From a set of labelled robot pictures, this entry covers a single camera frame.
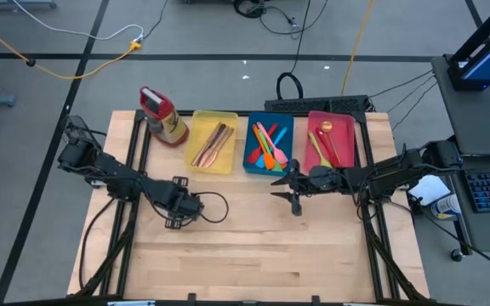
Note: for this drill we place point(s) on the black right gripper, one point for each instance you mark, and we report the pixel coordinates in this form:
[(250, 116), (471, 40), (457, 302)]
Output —
[(319, 180)]

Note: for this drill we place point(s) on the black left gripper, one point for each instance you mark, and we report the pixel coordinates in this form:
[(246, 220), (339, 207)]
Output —
[(183, 206)]

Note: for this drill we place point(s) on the green silicone spatula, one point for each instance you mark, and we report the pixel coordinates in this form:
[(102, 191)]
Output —
[(278, 168)]

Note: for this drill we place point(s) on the orange silicone spatula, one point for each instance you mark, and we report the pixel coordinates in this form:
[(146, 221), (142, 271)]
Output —
[(269, 162), (284, 166)]

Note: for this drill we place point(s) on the pink silicone spatula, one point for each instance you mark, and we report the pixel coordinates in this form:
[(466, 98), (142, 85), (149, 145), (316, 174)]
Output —
[(281, 157)]

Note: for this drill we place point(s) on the green silicone spoon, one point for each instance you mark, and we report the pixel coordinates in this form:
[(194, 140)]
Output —
[(318, 149)]

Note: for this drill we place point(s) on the blue silicone spoon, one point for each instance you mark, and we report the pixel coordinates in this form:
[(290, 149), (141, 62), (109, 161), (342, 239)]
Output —
[(282, 132)]

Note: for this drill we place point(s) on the copper knife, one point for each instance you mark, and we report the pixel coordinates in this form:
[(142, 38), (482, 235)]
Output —
[(219, 144), (206, 144)]

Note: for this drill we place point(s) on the black knife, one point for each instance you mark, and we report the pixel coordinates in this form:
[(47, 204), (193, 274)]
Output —
[(213, 144)]

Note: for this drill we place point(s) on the gold metal spoon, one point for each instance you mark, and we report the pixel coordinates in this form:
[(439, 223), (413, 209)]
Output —
[(326, 126)]

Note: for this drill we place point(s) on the copper fork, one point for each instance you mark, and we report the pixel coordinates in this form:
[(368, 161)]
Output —
[(225, 144)]

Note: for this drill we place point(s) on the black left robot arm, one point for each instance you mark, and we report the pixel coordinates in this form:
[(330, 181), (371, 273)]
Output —
[(121, 178)]

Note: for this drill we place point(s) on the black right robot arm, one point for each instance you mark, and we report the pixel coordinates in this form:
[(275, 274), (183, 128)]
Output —
[(398, 172)]

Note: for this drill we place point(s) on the blue plastic bin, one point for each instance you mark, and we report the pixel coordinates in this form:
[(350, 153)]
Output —
[(248, 136)]

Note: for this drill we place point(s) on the pink plastic bin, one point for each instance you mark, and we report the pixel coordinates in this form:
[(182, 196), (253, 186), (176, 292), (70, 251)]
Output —
[(347, 144)]

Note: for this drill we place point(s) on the yellow plastic bin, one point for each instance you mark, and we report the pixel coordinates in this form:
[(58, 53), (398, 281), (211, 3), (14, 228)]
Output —
[(196, 127)]

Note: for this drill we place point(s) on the black mesh power box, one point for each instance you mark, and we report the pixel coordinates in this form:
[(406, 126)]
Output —
[(77, 127)]

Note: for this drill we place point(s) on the white blue can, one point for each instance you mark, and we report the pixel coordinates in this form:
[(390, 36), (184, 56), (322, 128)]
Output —
[(445, 207)]

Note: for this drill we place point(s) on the black caster wheel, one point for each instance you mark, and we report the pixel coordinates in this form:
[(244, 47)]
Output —
[(456, 255)]

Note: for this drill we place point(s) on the grey desk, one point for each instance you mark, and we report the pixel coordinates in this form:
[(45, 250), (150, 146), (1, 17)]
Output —
[(474, 123)]

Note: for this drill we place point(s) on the black round floor knob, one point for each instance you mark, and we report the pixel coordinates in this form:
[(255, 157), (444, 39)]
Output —
[(30, 63)]

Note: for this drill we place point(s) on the grey cart base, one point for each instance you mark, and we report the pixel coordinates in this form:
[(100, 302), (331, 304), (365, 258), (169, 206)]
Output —
[(15, 4)]

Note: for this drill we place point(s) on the black aluminium table frame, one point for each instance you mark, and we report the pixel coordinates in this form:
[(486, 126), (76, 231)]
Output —
[(359, 117)]

